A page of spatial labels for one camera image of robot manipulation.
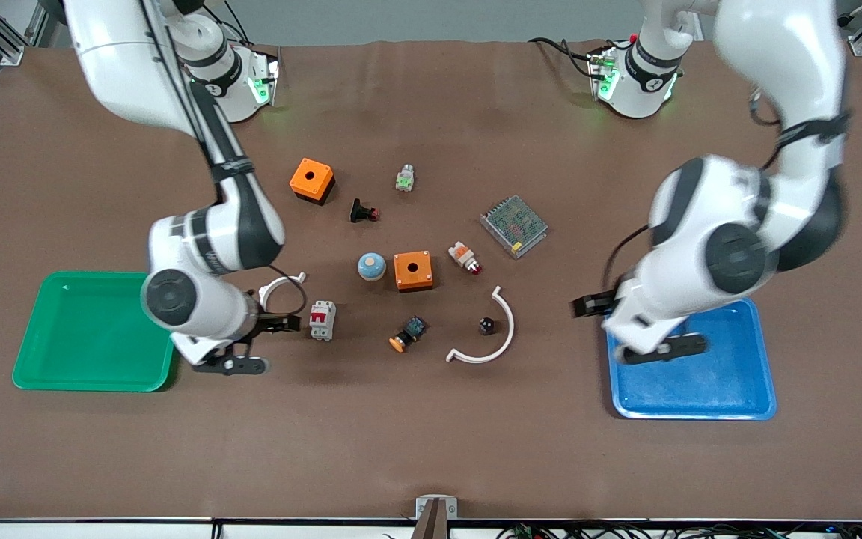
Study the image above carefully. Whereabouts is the small white plastic arc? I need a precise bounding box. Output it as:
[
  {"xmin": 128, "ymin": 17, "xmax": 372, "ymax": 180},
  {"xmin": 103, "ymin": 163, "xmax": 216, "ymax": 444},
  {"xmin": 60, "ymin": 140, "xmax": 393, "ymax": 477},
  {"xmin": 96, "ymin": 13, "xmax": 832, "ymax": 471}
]
[{"xmin": 257, "ymin": 272, "xmax": 307, "ymax": 311}]

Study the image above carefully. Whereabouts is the black base cable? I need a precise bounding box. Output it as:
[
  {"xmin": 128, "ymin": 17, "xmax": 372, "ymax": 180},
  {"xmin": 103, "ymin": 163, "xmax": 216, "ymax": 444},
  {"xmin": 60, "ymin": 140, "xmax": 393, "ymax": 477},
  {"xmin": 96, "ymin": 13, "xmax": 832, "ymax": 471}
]
[
  {"xmin": 528, "ymin": 36, "xmax": 604, "ymax": 79},
  {"xmin": 207, "ymin": 0, "xmax": 256, "ymax": 47}
]

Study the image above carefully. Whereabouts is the white breaker with red switch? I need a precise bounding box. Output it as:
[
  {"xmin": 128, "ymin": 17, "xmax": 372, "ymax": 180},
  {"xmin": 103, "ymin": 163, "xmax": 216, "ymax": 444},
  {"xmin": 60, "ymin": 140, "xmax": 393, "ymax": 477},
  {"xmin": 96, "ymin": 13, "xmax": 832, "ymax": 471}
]
[{"xmin": 309, "ymin": 299, "xmax": 337, "ymax": 342}]

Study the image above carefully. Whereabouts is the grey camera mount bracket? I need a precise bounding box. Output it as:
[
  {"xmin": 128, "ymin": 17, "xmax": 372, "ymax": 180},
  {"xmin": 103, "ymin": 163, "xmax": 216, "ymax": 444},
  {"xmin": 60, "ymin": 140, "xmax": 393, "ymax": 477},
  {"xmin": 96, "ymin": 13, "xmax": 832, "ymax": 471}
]
[{"xmin": 410, "ymin": 494, "xmax": 462, "ymax": 539}]

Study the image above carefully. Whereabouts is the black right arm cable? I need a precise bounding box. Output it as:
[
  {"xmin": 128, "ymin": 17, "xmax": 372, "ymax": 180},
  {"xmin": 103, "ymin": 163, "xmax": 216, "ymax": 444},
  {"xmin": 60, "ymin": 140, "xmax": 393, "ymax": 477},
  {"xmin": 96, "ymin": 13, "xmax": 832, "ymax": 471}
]
[{"xmin": 139, "ymin": 0, "xmax": 309, "ymax": 319}]

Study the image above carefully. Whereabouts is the green plastic tray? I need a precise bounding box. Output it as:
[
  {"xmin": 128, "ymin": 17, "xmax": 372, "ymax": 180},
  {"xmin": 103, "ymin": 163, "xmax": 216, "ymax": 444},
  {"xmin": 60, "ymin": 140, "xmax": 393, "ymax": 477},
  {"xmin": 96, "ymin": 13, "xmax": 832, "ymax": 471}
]
[{"xmin": 12, "ymin": 271, "xmax": 177, "ymax": 393}]

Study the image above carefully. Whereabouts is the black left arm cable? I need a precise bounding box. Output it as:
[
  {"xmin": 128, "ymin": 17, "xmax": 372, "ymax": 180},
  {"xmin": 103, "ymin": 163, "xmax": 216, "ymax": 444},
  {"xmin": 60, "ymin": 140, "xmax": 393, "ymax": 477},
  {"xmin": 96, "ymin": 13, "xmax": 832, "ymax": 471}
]
[{"xmin": 602, "ymin": 86, "xmax": 851, "ymax": 296}]

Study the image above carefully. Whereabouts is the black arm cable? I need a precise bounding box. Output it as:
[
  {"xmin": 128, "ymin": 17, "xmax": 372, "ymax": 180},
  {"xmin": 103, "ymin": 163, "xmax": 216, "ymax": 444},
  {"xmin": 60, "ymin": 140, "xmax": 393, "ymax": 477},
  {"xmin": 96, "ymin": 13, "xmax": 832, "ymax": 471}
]
[
  {"xmin": 602, "ymin": 86, "xmax": 851, "ymax": 296},
  {"xmin": 139, "ymin": 0, "xmax": 309, "ymax": 319}
]

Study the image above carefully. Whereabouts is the orange button box black base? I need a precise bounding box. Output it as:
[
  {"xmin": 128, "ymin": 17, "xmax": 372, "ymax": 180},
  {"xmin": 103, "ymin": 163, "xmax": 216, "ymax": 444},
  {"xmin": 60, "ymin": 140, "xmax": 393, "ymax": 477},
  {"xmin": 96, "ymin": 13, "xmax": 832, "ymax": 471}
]
[{"xmin": 289, "ymin": 157, "xmax": 336, "ymax": 206}]

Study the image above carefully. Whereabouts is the black right base cable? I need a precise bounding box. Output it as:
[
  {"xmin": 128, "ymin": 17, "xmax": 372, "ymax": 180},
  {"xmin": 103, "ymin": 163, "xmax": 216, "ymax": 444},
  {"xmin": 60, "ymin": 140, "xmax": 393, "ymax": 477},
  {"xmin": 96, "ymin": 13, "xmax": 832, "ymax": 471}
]
[{"xmin": 207, "ymin": 0, "xmax": 256, "ymax": 47}]

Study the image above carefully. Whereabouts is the brown table mat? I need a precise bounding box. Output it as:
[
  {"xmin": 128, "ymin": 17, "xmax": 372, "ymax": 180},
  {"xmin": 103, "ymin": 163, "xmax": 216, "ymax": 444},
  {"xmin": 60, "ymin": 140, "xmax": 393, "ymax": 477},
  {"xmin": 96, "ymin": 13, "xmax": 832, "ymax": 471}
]
[{"xmin": 0, "ymin": 41, "xmax": 862, "ymax": 521}]

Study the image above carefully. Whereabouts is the blue dome buzzer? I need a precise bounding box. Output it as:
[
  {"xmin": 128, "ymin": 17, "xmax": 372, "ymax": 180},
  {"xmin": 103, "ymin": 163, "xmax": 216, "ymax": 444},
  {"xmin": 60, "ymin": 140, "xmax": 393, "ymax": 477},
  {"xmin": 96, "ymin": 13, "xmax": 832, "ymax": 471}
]
[{"xmin": 357, "ymin": 252, "xmax": 388, "ymax": 282}]

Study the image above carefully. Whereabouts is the silver arm base connector plate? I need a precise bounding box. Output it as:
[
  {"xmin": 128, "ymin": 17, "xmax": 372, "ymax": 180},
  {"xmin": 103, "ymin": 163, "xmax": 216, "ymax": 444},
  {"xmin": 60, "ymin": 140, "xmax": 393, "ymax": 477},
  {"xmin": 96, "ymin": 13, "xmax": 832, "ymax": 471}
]
[
  {"xmin": 250, "ymin": 49, "xmax": 282, "ymax": 107},
  {"xmin": 588, "ymin": 46, "xmax": 620, "ymax": 102}
]

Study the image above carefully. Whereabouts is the white orange red indicator lamp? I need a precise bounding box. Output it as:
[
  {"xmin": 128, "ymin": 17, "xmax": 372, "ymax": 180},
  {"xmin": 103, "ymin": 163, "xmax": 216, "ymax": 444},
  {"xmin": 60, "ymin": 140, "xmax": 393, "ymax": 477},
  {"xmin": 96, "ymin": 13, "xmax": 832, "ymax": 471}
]
[{"xmin": 447, "ymin": 241, "xmax": 483, "ymax": 276}]

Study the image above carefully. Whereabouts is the orange push button black body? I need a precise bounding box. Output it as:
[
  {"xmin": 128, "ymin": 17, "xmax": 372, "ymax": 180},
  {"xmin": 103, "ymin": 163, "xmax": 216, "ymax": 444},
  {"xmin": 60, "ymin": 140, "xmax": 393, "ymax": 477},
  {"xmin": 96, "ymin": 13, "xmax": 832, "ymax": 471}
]
[{"xmin": 388, "ymin": 315, "xmax": 427, "ymax": 353}]

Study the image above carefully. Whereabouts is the large white plastic arc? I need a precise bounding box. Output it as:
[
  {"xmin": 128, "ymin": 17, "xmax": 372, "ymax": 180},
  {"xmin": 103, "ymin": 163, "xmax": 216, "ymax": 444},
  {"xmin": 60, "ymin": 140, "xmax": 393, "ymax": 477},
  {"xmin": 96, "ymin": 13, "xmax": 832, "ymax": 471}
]
[{"xmin": 445, "ymin": 285, "xmax": 516, "ymax": 365}]

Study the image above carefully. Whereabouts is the black left base cable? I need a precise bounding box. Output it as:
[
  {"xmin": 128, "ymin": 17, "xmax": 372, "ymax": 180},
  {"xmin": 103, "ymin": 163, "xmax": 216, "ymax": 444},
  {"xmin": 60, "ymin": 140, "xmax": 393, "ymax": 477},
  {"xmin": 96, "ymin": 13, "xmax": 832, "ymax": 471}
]
[{"xmin": 528, "ymin": 36, "xmax": 604, "ymax": 79}]

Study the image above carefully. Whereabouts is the metal mesh power supply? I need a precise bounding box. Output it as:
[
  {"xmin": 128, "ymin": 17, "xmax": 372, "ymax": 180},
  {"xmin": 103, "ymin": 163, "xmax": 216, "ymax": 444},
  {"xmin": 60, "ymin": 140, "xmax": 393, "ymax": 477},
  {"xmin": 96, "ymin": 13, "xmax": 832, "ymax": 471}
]
[{"xmin": 479, "ymin": 195, "xmax": 550, "ymax": 261}]

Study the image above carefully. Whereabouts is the blue plastic tray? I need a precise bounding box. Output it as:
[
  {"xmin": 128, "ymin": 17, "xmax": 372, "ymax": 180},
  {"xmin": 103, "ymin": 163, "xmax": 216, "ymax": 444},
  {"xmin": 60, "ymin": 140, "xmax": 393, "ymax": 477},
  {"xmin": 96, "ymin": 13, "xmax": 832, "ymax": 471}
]
[{"xmin": 605, "ymin": 298, "xmax": 778, "ymax": 421}]

